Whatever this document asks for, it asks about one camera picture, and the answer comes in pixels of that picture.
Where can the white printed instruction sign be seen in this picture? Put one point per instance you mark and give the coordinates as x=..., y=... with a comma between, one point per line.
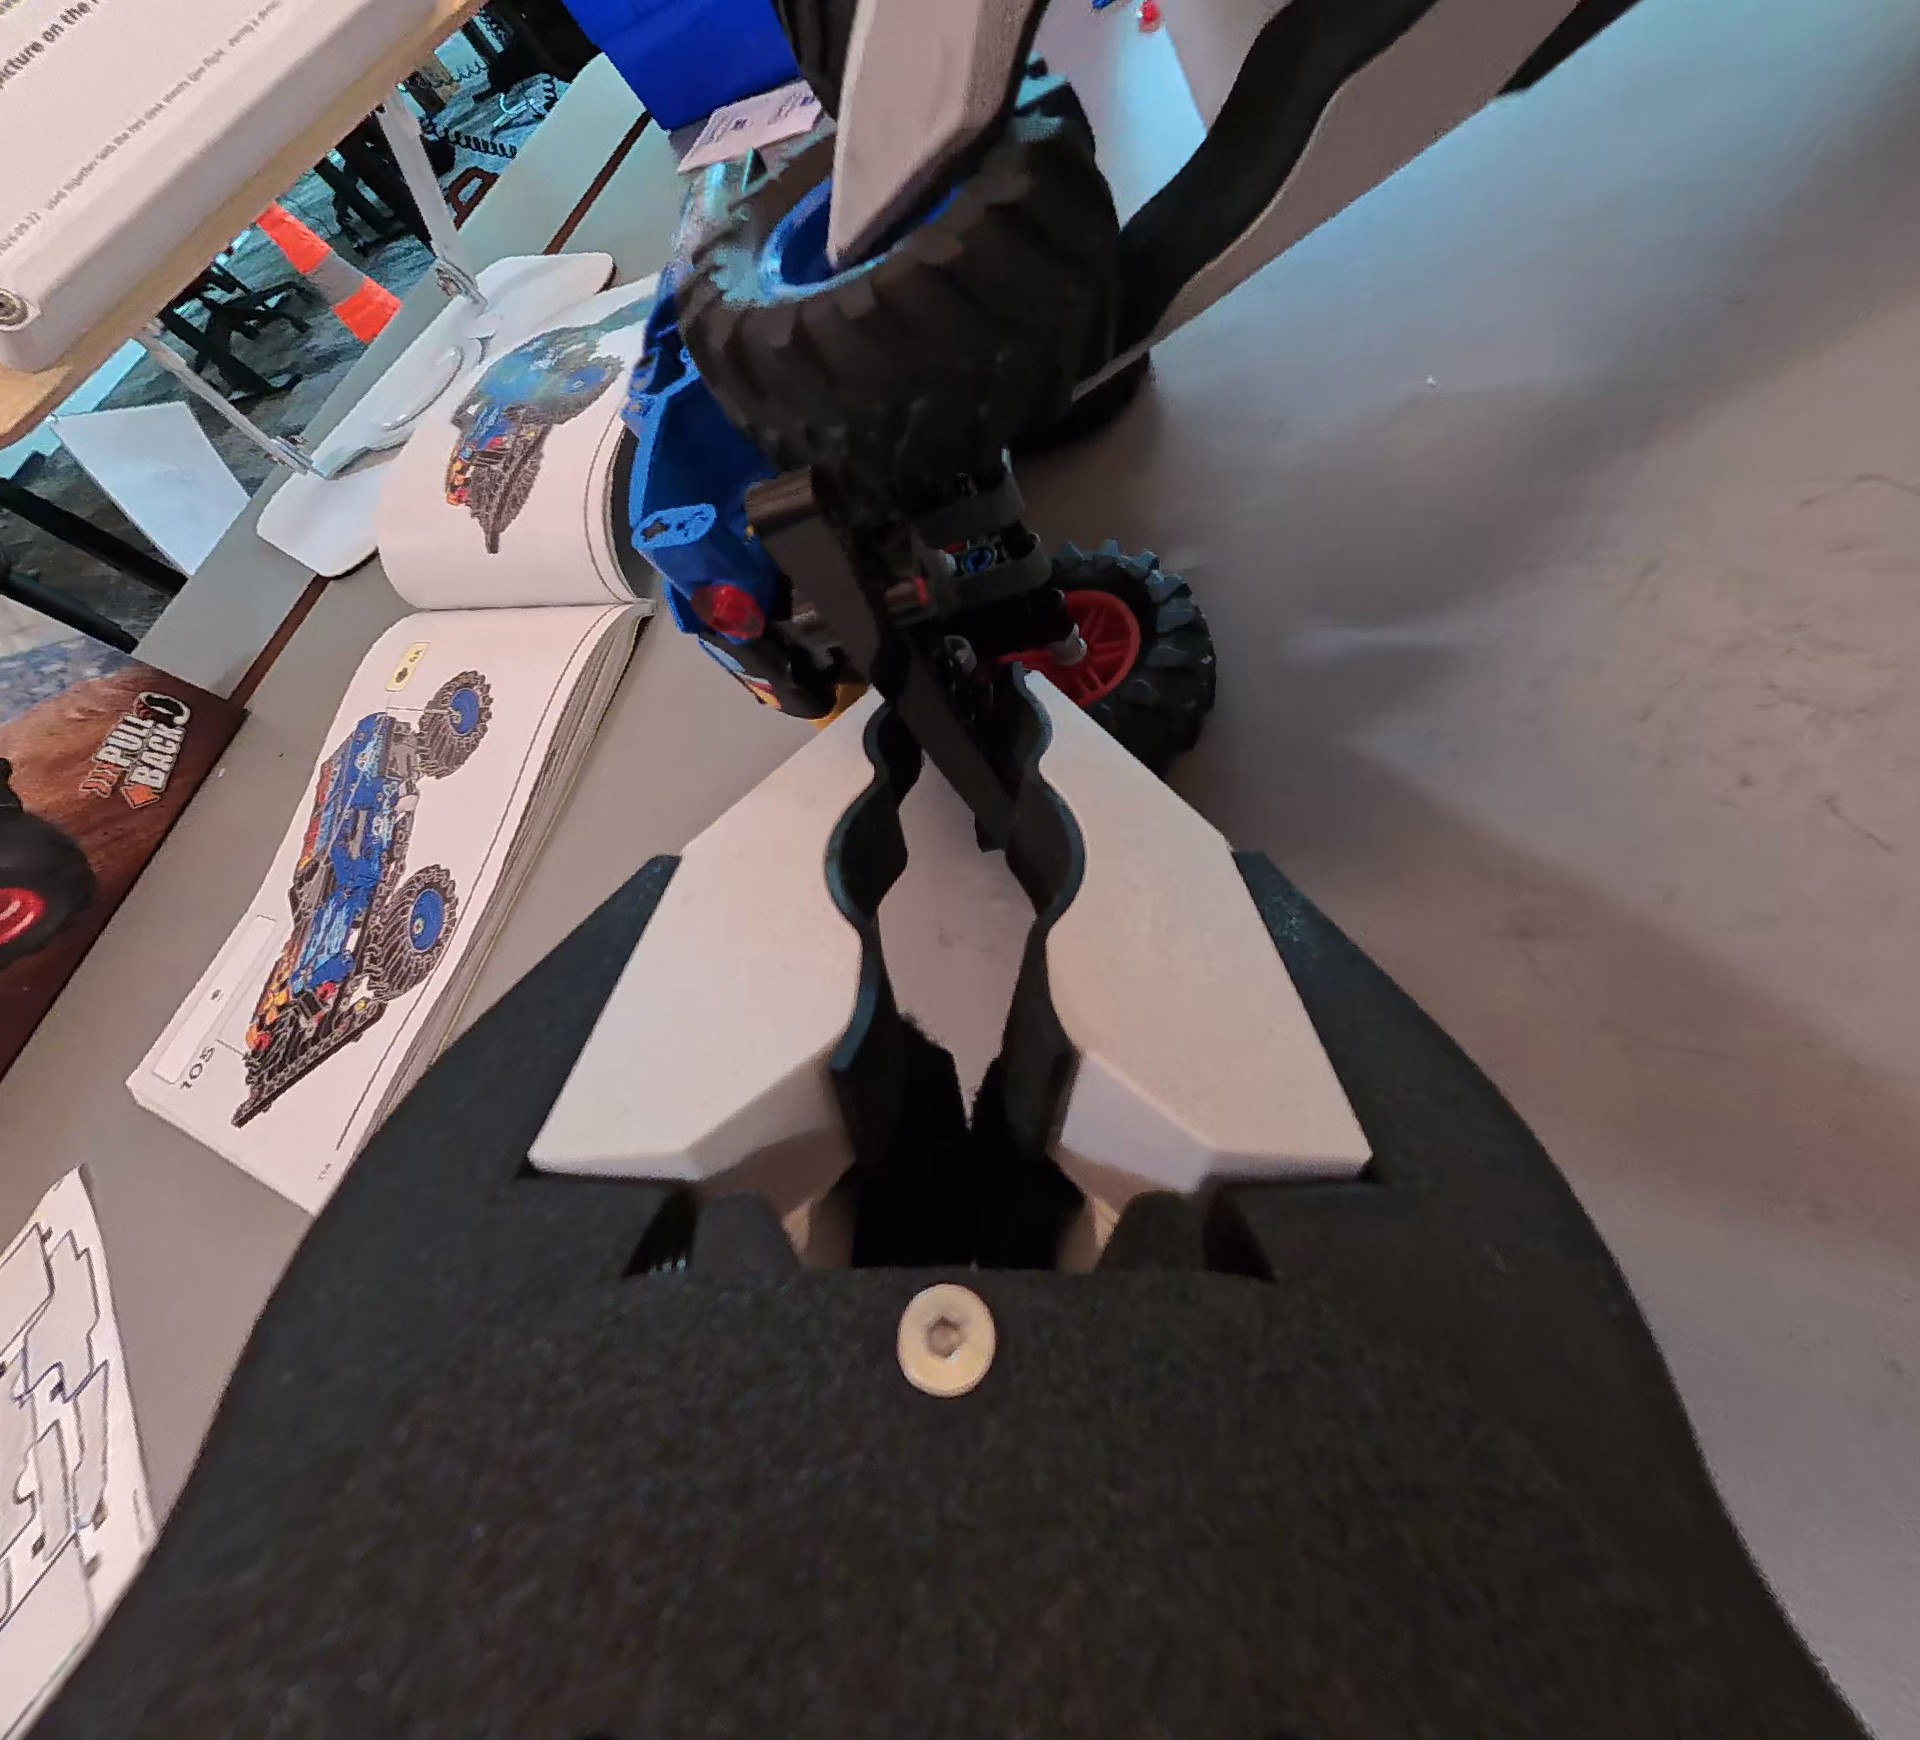
x=195, y=46

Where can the blue lego monster truck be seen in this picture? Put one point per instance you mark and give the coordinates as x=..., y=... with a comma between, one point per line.
x=898, y=363

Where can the black tyre red rim wheel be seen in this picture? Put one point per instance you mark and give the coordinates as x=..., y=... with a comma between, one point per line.
x=1171, y=659

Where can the brown printed lego box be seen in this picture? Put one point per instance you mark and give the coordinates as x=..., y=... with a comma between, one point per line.
x=134, y=780

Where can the open lego instruction booklet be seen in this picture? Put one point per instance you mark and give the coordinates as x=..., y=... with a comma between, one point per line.
x=497, y=527

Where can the orange traffic cone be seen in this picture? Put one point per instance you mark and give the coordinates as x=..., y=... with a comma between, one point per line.
x=356, y=294

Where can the white sign stand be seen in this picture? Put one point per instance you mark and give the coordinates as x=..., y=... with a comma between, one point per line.
x=325, y=527

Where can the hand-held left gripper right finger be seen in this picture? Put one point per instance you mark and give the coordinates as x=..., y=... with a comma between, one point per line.
x=1187, y=1005

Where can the white sticker sheet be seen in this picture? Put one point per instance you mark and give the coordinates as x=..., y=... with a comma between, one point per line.
x=62, y=1408

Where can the small white label card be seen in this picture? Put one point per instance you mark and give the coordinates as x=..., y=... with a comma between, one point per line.
x=750, y=132

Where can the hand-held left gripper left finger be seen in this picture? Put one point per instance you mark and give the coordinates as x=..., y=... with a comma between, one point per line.
x=719, y=1005

